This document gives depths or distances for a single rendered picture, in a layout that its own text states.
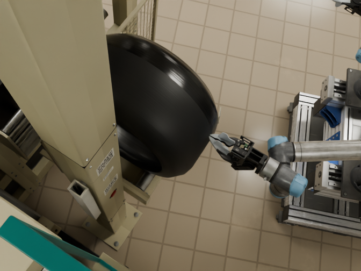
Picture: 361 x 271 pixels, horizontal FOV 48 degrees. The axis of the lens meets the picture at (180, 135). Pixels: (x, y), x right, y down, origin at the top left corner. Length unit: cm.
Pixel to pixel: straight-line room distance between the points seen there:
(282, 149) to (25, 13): 121
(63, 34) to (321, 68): 284
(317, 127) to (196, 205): 93
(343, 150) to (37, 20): 128
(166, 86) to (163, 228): 147
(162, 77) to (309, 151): 60
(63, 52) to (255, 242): 229
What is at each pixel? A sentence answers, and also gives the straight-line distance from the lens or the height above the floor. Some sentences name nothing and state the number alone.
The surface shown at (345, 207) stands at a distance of 272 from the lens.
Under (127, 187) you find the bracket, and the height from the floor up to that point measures 95.
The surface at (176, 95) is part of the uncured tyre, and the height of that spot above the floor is 142.
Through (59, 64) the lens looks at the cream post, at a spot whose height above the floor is 210.
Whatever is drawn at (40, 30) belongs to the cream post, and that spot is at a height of 219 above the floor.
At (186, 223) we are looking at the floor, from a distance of 262.
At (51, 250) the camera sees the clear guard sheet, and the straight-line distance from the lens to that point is 37.
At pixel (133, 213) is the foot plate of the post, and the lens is 260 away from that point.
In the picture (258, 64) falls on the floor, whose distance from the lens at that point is 309.
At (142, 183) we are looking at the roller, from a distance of 170.
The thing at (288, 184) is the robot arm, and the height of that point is 131.
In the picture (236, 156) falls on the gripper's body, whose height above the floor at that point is 129.
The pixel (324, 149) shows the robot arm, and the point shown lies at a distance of 155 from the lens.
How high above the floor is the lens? 258
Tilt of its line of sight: 70 degrees down
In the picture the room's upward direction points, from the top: 19 degrees clockwise
